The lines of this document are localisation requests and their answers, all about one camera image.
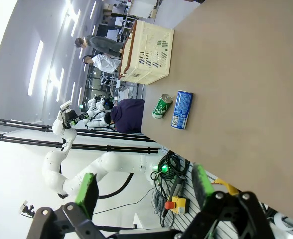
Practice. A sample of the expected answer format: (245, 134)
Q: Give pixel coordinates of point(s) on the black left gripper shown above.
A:
(70, 118)

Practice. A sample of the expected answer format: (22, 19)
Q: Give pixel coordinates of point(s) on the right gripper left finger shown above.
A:
(85, 194)

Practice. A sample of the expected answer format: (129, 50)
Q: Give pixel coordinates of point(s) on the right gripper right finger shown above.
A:
(226, 214)

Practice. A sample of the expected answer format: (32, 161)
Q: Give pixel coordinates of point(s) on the short green Chilsung can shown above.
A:
(161, 108)

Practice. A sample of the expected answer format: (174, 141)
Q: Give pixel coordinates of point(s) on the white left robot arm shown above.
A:
(54, 171)

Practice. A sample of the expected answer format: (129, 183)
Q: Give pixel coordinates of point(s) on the cream basket with brown rim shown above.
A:
(149, 69)

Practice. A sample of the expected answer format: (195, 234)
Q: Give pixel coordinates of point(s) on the white humanoid robot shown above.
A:
(94, 119)

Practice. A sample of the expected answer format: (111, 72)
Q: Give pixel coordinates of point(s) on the grey slotted mounting plate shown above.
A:
(184, 220)

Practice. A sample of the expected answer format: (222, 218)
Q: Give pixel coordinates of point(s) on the yellow emergency stop button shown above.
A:
(177, 205)

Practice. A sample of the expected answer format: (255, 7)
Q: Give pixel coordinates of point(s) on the person in purple hoodie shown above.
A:
(129, 114)

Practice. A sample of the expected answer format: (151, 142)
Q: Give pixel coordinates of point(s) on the black tripod leg bar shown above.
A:
(24, 125)
(24, 142)

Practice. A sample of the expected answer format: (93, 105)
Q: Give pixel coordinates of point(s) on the white tube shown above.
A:
(286, 221)

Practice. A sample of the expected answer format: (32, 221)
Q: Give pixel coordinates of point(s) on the person in white shirt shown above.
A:
(105, 63)

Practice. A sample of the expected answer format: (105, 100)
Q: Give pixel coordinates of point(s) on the device with green light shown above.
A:
(164, 168)

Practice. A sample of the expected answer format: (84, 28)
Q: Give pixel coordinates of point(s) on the person in grey top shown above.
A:
(104, 44)

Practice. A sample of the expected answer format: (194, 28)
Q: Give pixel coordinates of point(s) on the ceiling light strip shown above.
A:
(93, 10)
(76, 22)

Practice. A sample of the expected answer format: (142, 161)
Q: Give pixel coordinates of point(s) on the yellow bracket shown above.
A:
(226, 185)

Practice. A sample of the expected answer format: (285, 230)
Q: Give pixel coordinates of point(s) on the small black clamp mount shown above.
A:
(27, 208)

